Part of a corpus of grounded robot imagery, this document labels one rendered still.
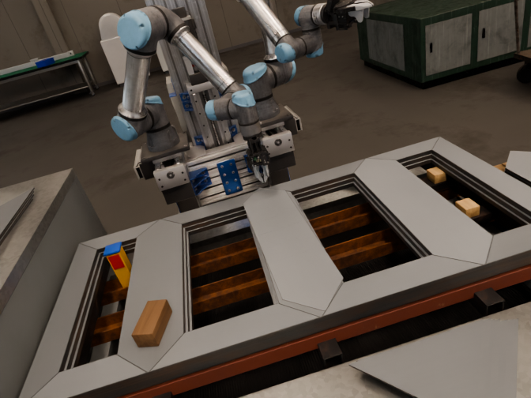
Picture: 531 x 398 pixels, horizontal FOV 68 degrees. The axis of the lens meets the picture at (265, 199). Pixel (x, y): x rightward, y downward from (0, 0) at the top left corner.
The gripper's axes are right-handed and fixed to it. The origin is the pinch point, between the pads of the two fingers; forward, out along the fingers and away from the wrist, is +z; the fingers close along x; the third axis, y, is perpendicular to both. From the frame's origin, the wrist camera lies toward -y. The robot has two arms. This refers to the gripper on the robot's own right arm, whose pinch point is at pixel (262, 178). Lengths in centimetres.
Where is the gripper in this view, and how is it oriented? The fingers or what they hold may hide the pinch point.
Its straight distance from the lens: 155.1
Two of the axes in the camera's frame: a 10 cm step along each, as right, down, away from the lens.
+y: 1.9, 4.6, -8.7
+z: 2.2, 8.4, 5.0
